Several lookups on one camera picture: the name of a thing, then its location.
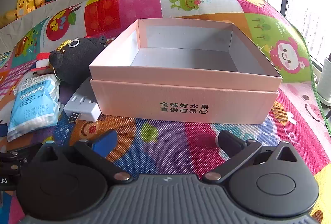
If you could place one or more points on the pink cardboard box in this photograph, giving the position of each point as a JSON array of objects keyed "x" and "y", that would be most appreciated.
[{"x": 186, "y": 94}]

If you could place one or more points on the white usb charger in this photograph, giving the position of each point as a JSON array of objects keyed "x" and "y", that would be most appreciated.
[{"x": 82, "y": 103}]

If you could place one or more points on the large yellow plush toy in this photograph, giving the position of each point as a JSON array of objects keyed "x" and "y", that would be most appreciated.
[{"x": 24, "y": 5}]

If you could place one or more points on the blue white plastic packet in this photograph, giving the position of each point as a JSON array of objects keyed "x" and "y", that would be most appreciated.
[{"x": 33, "y": 105}]

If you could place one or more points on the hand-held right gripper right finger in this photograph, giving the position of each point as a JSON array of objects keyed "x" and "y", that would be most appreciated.
[{"x": 228, "y": 139}]

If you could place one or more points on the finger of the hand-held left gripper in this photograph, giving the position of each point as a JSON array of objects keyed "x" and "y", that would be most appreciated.
[{"x": 15, "y": 158}]

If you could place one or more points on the black plush toy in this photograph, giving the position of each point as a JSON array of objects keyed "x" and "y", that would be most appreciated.
[{"x": 77, "y": 63}]

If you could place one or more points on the colourful cartoon play mat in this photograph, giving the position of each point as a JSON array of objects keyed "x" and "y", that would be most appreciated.
[{"x": 160, "y": 141}]

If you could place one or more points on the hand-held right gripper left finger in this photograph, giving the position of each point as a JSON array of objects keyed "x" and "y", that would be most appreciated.
[{"x": 104, "y": 145}]

